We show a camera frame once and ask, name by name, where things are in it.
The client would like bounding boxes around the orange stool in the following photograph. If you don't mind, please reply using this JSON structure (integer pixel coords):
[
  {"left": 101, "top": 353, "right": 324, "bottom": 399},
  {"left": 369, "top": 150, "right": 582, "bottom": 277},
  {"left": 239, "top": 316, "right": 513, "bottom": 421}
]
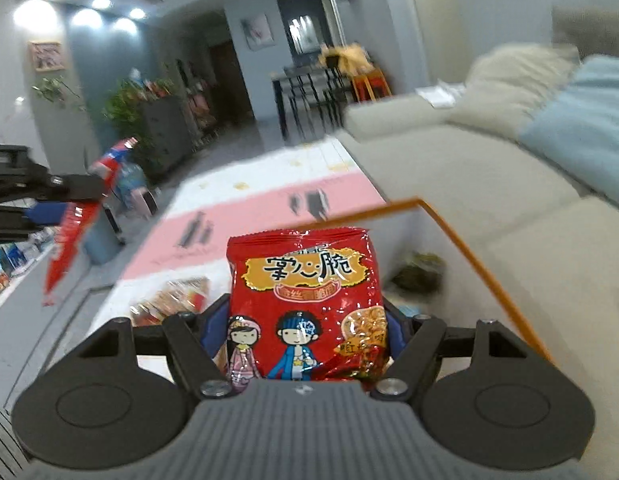
[{"left": 351, "top": 73, "right": 393, "bottom": 104}]

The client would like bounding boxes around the red sausage stick packet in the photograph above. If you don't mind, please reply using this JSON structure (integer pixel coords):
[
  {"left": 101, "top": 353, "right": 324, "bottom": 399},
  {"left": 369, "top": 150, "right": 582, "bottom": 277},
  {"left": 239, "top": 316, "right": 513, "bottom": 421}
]
[{"left": 42, "top": 137, "right": 140, "bottom": 307}]

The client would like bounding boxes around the orange cardboard box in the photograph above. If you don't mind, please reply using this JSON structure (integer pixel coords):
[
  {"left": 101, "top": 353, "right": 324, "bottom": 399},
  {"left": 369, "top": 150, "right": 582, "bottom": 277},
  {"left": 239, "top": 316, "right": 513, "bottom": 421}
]
[{"left": 300, "top": 198, "right": 555, "bottom": 366}]

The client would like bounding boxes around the blue water jug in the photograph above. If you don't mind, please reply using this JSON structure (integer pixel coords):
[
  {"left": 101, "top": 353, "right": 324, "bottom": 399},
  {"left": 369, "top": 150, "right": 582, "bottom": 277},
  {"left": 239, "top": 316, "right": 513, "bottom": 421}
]
[{"left": 116, "top": 162, "right": 148, "bottom": 197}]

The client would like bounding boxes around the clear nut snack packet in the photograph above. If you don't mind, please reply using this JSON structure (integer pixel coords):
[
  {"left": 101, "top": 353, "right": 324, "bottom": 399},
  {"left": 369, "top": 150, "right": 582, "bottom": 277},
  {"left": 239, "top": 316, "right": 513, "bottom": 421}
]
[{"left": 130, "top": 276, "right": 211, "bottom": 327}]

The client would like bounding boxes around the black dining table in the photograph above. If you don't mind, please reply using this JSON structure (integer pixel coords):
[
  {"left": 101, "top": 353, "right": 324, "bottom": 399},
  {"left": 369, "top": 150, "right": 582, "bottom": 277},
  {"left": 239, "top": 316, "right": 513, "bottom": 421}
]
[{"left": 270, "top": 62, "right": 361, "bottom": 142}]

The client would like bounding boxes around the dark grey cabinet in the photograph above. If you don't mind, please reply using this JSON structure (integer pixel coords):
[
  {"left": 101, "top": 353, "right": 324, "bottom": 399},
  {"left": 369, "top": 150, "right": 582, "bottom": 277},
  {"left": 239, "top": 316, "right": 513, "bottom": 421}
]
[{"left": 140, "top": 94, "right": 198, "bottom": 172}]

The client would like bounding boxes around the framed wall picture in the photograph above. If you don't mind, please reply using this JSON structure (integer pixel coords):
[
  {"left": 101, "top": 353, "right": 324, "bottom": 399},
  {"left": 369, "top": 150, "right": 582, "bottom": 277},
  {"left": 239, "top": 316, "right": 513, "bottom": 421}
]
[{"left": 239, "top": 13, "right": 273, "bottom": 51}]

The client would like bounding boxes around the grey cushion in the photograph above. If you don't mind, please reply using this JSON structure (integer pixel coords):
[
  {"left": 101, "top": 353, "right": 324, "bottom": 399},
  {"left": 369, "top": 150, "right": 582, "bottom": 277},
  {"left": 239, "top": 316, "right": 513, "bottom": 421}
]
[{"left": 551, "top": 4, "right": 619, "bottom": 62}]

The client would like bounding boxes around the dark snack packet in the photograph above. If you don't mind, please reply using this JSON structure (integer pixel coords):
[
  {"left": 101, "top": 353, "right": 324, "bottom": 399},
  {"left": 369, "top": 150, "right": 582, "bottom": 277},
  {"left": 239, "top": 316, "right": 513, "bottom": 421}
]
[{"left": 388, "top": 253, "right": 447, "bottom": 307}]

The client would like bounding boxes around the red snack packet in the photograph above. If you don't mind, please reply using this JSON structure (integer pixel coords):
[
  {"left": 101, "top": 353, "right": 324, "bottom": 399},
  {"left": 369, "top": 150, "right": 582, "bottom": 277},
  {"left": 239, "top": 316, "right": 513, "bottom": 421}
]
[{"left": 226, "top": 227, "right": 390, "bottom": 384}]

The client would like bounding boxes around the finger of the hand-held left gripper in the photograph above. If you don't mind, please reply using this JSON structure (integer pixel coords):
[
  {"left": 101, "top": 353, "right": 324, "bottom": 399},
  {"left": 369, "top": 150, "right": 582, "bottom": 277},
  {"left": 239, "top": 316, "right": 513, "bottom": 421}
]
[
  {"left": 0, "top": 145, "right": 106, "bottom": 201},
  {"left": 0, "top": 202, "right": 85, "bottom": 241}
]

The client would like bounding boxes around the trailing green pothos plant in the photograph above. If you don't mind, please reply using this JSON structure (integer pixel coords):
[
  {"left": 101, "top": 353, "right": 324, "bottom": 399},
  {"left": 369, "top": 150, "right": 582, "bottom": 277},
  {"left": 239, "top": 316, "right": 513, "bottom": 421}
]
[{"left": 102, "top": 77, "right": 163, "bottom": 172}]

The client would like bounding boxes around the wooden photo frame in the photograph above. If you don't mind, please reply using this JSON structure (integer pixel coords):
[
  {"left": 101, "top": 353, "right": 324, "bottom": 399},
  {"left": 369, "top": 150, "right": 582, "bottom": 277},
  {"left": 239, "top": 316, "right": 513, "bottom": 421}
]
[{"left": 28, "top": 41, "right": 65, "bottom": 72}]

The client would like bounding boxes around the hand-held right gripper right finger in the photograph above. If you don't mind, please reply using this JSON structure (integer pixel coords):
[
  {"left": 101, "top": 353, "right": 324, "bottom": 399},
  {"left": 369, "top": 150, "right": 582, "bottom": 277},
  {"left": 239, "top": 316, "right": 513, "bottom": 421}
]
[{"left": 372, "top": 305, "right": 540, "bottom": 400}]

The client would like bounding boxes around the beige cushion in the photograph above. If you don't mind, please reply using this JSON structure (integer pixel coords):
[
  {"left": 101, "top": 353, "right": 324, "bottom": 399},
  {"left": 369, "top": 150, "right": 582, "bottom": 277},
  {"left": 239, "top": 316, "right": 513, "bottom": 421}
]
[{"left": 448, "top": 45, "right": 583, "bottom": 142}]

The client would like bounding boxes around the blue-grey trash bin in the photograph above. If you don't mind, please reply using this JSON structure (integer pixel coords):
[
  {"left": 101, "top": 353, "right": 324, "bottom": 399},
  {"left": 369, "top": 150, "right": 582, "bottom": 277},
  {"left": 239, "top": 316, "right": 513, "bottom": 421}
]
[{"left": 82, "top": 209, "right": 126, "bottom": 264}]

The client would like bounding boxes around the shoe rack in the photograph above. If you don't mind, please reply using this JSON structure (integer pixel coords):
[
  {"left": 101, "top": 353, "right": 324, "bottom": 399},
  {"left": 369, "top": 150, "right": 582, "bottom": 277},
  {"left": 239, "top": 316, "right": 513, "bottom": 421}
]
[{"left": 186, "top": 84, "right": 221, "bottom": 137}]

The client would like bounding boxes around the wall mirror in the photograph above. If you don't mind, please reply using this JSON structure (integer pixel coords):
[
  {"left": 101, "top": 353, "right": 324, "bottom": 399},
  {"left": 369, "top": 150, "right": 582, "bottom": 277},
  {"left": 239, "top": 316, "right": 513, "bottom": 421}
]
[{"left": 286, "top": 12, "right": 323, "bottom": 54}]

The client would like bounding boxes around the yellow cloth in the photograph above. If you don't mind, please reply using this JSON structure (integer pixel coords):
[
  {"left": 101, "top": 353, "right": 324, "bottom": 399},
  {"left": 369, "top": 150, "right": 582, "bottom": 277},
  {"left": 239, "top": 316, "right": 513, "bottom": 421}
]
[{"left": 318, "top": 42, "right": 373, "bottom": 77}]

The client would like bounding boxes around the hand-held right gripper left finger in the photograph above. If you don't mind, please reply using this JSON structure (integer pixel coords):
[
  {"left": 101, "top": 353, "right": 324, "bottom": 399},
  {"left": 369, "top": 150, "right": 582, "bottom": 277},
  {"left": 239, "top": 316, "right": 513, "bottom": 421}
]
[{"left": 78, "top": 294, "right": 234, "bottom": 400}]

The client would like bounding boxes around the pink and white printed tablecloth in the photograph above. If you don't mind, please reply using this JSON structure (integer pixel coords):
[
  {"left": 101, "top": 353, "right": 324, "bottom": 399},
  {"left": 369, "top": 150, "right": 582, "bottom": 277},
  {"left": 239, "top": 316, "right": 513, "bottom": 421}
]
[{"left": 97, "top": 137, "right": 390, "bottom": 366}]

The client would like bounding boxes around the light blue cushion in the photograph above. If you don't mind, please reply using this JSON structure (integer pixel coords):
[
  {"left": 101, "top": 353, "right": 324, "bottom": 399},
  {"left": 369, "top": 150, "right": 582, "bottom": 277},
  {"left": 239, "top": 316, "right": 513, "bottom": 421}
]
[{"left": 518, "top": 56, "right": 619, "bottom": 202}]

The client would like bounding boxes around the white booklet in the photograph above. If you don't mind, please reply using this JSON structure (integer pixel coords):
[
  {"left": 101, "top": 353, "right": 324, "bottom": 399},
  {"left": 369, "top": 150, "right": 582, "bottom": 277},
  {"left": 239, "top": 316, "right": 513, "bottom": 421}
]
[{"left": 416, "top": 82, "right": 466, "bottom": 109}]

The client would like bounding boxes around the pink space heater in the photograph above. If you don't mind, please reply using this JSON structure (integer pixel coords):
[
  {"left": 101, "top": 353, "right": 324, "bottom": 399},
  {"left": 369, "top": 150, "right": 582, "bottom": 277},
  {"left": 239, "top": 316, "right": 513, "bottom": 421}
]
[{"left": 134, "top": 187, "right": 161, "bottom": 219}]

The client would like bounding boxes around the beige sofa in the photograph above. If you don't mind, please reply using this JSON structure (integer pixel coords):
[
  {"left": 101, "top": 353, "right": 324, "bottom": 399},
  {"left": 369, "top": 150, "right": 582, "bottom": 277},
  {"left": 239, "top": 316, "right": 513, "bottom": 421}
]
[{"left": 342, "top": 92, "right": 619, "bottom": 461}]

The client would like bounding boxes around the hanging vine plant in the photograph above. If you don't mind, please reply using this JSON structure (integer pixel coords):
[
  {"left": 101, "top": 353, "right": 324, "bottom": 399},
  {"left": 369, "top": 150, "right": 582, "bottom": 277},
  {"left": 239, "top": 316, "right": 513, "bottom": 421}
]
[{"left": 32, "top": 75, "right": 86, "bottom": 112}]

